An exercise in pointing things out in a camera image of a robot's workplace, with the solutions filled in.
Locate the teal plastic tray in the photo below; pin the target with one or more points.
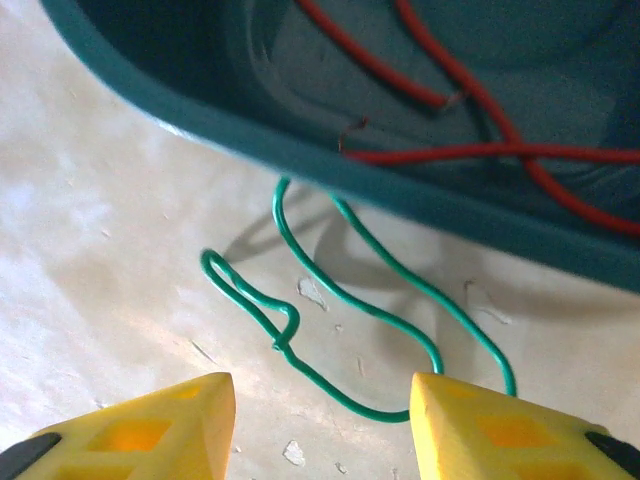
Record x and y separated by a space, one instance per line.
200 75

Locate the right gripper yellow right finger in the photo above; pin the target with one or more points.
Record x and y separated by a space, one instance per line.
500 440

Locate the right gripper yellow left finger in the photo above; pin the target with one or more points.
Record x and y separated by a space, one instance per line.
165 435

